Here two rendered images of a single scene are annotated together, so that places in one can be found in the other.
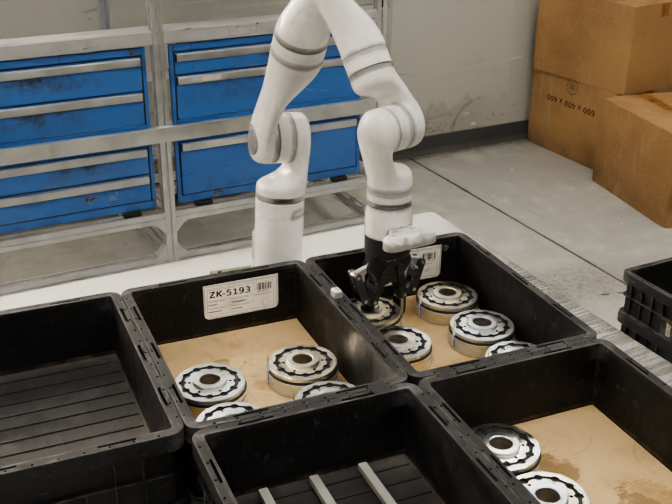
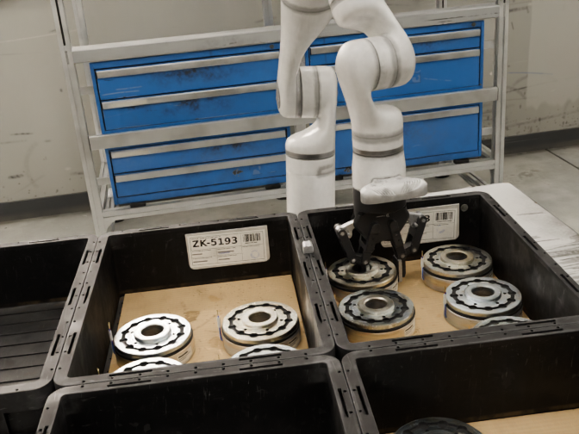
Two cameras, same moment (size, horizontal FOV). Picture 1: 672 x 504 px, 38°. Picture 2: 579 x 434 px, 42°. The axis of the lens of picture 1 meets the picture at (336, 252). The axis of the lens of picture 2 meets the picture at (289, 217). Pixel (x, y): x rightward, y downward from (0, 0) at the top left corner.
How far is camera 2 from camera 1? 0.57 m
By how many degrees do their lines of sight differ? 18
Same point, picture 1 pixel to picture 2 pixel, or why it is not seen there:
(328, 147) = (451, 132)
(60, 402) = (18, 341)
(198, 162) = not seen: hidden behind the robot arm
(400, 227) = (386, 176)
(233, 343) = (214, 295)
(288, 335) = (273, 291)
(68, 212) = (219, 182)
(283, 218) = (308, 174)
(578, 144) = not seen: outside the picture
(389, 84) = (371, 11)
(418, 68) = (556, 67)
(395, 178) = (376, 120)
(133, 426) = not seen: hidden behind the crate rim
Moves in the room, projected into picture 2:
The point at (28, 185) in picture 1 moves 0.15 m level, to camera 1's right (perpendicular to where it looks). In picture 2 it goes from (186, 158) to (221, 159)
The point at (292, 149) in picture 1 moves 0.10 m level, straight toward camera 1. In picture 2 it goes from (314, 102) to (301, 118)
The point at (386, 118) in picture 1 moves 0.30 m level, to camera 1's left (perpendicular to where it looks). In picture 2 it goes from (361, 48) to (150, 52)
